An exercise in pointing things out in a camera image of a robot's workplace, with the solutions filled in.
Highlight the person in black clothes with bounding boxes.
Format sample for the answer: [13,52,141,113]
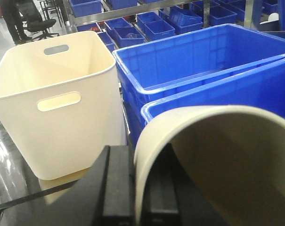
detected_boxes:
[0,0,32,45]

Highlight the large blue bin far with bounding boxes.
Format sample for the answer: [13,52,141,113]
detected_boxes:
[113,24,285,145]

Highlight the large blue bin near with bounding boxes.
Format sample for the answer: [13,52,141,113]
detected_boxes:
[140,58,285,128]

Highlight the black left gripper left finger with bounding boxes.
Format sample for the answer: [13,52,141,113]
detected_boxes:
[50,145,133,226]

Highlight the large blue bin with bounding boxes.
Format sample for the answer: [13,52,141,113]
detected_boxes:
[113,24,285,145]
[140,58,285,128]

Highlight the cream plastic bin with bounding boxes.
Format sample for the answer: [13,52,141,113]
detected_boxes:
[0,31,126,180]

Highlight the black office chair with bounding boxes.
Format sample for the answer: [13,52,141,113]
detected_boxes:
[16,0,60,40]

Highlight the metal shelving rack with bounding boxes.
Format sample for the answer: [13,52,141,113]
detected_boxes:
[62,0,285,51]

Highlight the beige plastic cup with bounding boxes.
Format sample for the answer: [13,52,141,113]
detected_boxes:
[134,105,285,226]

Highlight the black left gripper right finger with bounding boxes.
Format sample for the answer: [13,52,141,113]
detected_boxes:
[142,143,222,226]

